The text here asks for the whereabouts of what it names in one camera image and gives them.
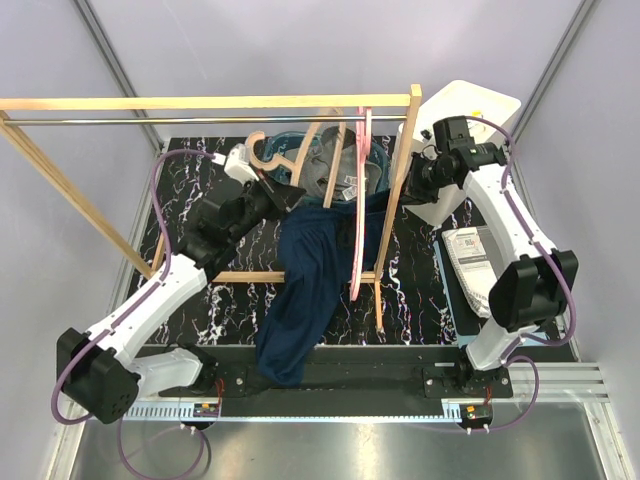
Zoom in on grey shorts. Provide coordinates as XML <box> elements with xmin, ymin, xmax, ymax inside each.
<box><xmin>298</xmin><ymin>126</ymin><xmax>389</xmax><ymax>202</ymax></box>

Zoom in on wooden clothes rack frame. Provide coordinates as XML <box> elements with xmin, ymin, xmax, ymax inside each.
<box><xmin>1</xmin><ymin>84</ymin><xmax>422</xmax><ymax>332</ymax></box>

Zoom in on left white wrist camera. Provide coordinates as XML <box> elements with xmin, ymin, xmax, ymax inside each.
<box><xmin>213</xmin><ymin>143</ymin><xmax>258</xmax><ymax>184</ymax></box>

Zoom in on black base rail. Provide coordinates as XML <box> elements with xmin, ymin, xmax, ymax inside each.
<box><xmin>124</xmin><ymin>344</ymin><xmax>513</xmax><ymax>421</ymax></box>

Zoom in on pink clothes hanger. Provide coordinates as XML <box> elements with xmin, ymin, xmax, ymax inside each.
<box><xmin>349</xmin><ymin>107</ymin><xmax>372</xmax><ymax>301</ymax></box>

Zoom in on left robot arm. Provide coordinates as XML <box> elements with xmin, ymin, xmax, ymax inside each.
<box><xmin>51</xmin><ymin>171</ymin><xmax>306</xmax><ymax>424</ymax></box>

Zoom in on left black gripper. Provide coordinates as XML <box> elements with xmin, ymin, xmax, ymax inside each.
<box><xmin>229</xmin><ymin>168</ymin><xmax>306</xmax><ymax>243</ymax></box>

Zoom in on teal plastic basket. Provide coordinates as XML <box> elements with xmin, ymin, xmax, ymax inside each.
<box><xmin>261</xmin><ymin>130</ymin><xmax>390</xmax><ymax>207</ymax></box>

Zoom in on white storage box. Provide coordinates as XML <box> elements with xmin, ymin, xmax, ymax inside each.
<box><xmin>400</xmin><ymin>80</ymin><xmax>521</xmax><ymax>226</ymax></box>

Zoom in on black marbled table mat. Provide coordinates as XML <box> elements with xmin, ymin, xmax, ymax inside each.
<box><xmin>149</xmin><ymin>154</ymin><xmax>457</xmax><ymax>346</ymax></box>

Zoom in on blue clipboard tray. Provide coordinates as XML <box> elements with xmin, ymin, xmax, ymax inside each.
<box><xmin>434</xmin><ymin>233</ymin><xmax>549</xmax><ymax>347</ymax></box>

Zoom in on metal hanging rail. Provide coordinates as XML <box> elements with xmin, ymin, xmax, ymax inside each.
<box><xmin>5</xmin><ymin>114</ymin><xmax>406</xmax><ymax>126</ymax></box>

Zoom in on wooden clothes hanger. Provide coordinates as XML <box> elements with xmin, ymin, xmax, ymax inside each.
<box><xmin>245</xmin><ymin>120</ymin><xmax>347</xmax><ymax>208</ymax></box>

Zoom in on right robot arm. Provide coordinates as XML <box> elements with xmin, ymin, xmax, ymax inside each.
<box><xmin>402</xmin><ymin>116</ymin><xmax>579</xmax><ymax>397</ymax></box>

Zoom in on navy blue shorts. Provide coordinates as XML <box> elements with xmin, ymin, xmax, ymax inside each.
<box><xmin>254</xmin><ymin>191</ymin><xmax>392</xmax><ymax>387</ymax></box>

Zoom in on white spiral manual booklet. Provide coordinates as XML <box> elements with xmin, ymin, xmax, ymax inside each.
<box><xmin>442</xmin><ymin>227</ymin><xmax>497</xmax><ymax>319</ymax></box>

